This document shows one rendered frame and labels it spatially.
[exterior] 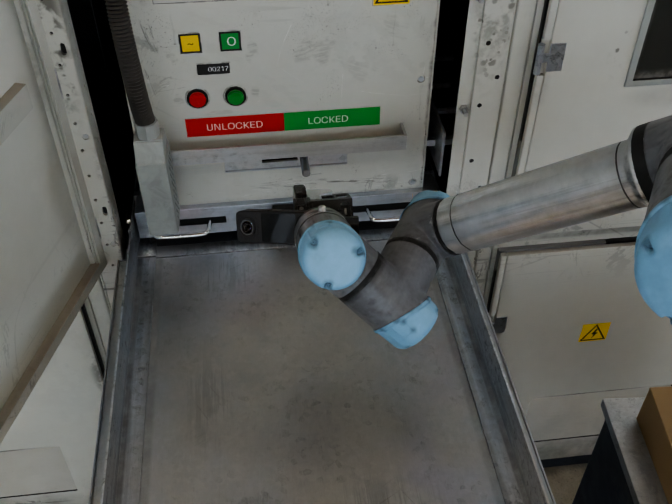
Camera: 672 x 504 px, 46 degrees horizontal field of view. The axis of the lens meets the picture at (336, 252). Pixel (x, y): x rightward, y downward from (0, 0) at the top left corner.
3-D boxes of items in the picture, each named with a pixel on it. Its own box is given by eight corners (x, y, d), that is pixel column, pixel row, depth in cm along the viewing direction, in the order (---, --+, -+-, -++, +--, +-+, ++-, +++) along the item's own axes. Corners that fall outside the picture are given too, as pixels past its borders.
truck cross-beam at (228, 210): (435, 215, 147) (437, 190, 143) (140, 238, 142) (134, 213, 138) (429, 198, 151) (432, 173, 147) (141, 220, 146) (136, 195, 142)
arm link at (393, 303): (459, 279, 101) (398, 222, 98) (429, 345, 94) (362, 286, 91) (420, 299, 107) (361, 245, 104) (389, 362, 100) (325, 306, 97)
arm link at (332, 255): (340, 311, 91) (285, 263, 89) (330, 286, 102) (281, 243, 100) (386, 261, 91) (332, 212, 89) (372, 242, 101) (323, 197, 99)
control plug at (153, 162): (179, 234, 130) (163, 146, 118) (149, 237, 129) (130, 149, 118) (180, 204, 136) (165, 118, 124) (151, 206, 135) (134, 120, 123)
